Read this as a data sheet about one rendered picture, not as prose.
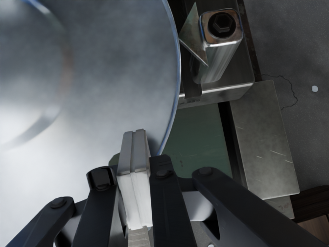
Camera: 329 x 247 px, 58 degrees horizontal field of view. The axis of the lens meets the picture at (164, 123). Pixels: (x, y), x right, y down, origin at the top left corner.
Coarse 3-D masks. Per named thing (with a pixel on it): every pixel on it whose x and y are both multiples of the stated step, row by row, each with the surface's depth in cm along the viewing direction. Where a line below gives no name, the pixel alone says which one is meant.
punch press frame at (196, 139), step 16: (176, 112) 36; (192, 112) 36; (208, 112) 36; (176, 128) 35; (192, 128) 35; (208, 128) 35; (176, 144) 35; (192, 144) 35; (208, 144) 35; (224, 144) 35; (112, 160) 35; (176, 160) 34; (192, 160) 34; (208, 160) 34; (224, 160) 34
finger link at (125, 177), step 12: (132, 132) 20; (132, 144) 17; (120, 156) 16; (132, 156) 15; (120, 168) 14; (132, 168) 14; (120, 180) 13; (132, 180) 14; (132, 192) 14; (132, 204) 14; (132, 216) 14; (132, 228) 14
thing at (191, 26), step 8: (192, 8) 22; (192, 16) 22; (184, 24) 22; (192, 24) 22; (184, 32) 22; (192, 32) 22; (184, 40) 22; (192, 40) 22; (200, 40) 22; (192, 48) 22; (200, 48) 22; (200, 56) 22; (208, 64) 22
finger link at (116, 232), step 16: (96, 176) 13; (112, 176) 13; (96, 192) 13; (112, 192) 12; (96, 208) 11; (112, 208) 11; (80, 224) 10; (96, 224) 10; (112, 224) 10; (80, 240) 9; (96, 240) 9; (112, 240) 10
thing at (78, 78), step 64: (0, 0) 22; (64, 0) 23; (128, 0) 23; (0, 64) 22; (64, 64) 22; (128, 64) 22; (0, 128) 21; (64, 128) 21; (128, 128) 21; (0, 192) 21; (64, 192) 21
